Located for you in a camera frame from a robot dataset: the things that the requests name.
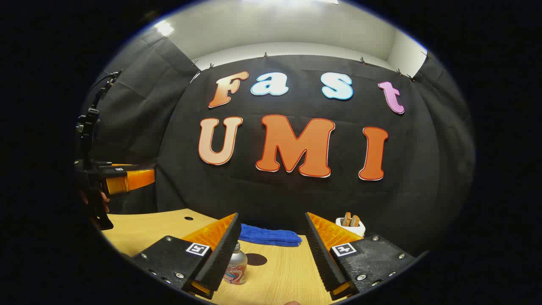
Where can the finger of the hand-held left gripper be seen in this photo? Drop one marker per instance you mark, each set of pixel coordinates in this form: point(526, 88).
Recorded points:
point(133, 180)

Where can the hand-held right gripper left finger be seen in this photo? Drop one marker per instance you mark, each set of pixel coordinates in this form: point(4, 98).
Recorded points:
point(222, 250)

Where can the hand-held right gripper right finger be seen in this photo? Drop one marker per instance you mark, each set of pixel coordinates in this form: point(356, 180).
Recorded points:
point(322, 254)

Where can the silver printed water bottle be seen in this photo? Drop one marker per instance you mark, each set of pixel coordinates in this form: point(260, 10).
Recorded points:
point(236, 267)

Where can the dark round coaster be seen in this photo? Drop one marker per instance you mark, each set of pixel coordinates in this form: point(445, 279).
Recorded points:
point(258, 259)

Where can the white toaster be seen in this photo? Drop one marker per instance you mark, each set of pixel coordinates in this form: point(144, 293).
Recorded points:
point(353, 229)

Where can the toast bread slice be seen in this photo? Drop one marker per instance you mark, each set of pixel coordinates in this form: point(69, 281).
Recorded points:
point(355, 221)
point(347, 219)

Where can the blue folded towel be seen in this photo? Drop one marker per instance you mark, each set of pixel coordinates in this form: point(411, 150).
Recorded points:
point(271, 236)

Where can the black backdrop cloth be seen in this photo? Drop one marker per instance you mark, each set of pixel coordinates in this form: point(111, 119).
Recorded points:
point(296, 199)

